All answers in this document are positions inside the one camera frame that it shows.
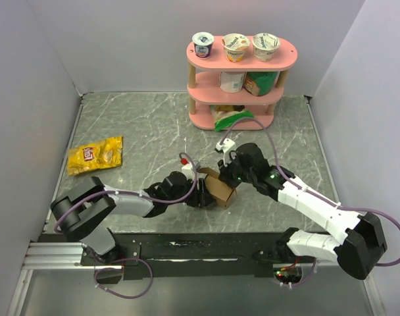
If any orange Chobani yogurt cup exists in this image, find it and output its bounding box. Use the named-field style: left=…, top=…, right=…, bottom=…
left=222, top=33, right=250, bottom=63

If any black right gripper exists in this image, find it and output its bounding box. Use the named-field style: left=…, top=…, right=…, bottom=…
left=217, top=153, right=255, bottom=190

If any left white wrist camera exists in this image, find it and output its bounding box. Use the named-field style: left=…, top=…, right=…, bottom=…
left=180, top=157, right=201, bottom=180

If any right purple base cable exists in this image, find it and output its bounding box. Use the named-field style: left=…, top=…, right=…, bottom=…
left=278, top=259, right=319, bottom=291

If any green white snack bag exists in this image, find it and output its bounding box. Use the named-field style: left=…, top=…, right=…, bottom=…
left=209, top=105, right=254, bottom=132

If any white Chobani yogurt cup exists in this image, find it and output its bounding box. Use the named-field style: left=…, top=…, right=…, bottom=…
left=252, top=33, right=280, bottom=62

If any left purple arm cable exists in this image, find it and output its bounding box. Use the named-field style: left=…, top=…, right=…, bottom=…
left=53, top=151, right=199, bottom=234

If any brown cardboard paper box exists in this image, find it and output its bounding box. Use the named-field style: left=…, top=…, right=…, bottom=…
left=198, top=167, right=237, bottom=209

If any pink three-tier shelf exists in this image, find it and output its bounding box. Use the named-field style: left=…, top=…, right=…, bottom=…
left=186, top=36, right=298, bottom=130

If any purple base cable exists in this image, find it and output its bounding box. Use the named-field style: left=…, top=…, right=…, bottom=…
left=93, top=256, right=155, bottom=300
left=278, top=259, right=319, bottom=291

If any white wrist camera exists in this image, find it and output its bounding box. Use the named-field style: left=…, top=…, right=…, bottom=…
left=215, top=138, right=237, bottom=167
left=180, top=157, right=201, bottom=180

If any green snack canister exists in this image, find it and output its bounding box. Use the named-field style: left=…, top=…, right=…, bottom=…
left=243, top=72, right=278, bottom=97

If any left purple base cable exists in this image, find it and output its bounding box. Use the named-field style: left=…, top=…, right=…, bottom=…
left=93, top=256, right=155, bottom=300

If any white paper cup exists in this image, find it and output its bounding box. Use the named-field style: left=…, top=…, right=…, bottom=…
left=219, top=72, right=245, bottom=93

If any blue yogurt cup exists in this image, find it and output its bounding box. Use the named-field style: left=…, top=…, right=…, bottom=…
left=192, top=32, right=214, bottom=59

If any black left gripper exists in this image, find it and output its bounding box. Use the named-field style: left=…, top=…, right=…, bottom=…
left=167, top=176, right=216, bottom=207

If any yellow Lays chip bag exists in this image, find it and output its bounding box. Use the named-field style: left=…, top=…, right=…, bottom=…
left=67, top=136, right=123, bottom=176

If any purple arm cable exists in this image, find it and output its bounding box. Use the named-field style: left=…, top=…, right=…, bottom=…
left=53, top=151, right=199, bottom=234
left=221, top=117, right=400, bottom=267

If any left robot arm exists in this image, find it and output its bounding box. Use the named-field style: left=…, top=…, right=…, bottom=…
left=51, top=171, right=215, bottom=265

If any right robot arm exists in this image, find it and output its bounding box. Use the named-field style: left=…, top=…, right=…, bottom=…
left=215, top=139, right=387, bottom=280

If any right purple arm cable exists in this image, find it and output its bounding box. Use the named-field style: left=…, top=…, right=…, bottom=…
left=221, top=117, right=400, bottom=267

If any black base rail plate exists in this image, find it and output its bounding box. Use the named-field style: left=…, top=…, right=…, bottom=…
left=80, top=232, right=314, bottom=281

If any aluminium frame rail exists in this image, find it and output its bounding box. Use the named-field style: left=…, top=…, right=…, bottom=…
left=5, top=242, right=99, bottom=316

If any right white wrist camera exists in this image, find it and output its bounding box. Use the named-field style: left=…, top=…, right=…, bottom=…
left=215, top=138, right=237, bottom=167

